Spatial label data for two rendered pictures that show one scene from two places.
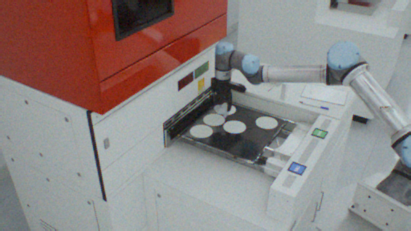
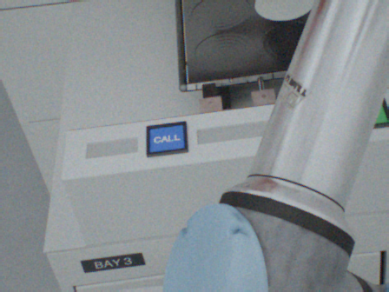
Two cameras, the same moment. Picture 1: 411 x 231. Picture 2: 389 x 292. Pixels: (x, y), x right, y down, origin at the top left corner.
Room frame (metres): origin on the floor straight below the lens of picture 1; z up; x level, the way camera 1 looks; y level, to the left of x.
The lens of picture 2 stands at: (0.78, -1.00, 1.64)
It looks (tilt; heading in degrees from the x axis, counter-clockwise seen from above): 45 degrees down; 63
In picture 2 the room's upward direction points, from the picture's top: 11 degrees counter-clockwise
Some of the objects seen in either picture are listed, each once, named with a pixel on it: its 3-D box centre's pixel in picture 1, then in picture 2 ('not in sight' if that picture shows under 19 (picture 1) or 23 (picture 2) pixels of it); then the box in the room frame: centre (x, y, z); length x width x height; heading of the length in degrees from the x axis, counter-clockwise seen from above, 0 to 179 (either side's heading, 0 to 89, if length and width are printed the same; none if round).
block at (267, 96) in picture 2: (284, 154); (266, 114); (1.26, -0.34, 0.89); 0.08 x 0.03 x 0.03; 58
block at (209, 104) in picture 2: (276, 164); (212, 121); (1.19, -0.29, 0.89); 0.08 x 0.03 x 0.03; 58
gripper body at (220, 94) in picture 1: (221, 89); not in sight; (1.52, -0.08, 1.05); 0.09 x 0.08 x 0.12; 112
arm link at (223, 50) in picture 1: (224, 56); not in sight; (1.52, -0.09, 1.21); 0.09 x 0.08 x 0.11; 55
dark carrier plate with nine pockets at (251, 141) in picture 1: (234, 127); (284, 3); (1.45, -0.14, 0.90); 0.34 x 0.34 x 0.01; 58
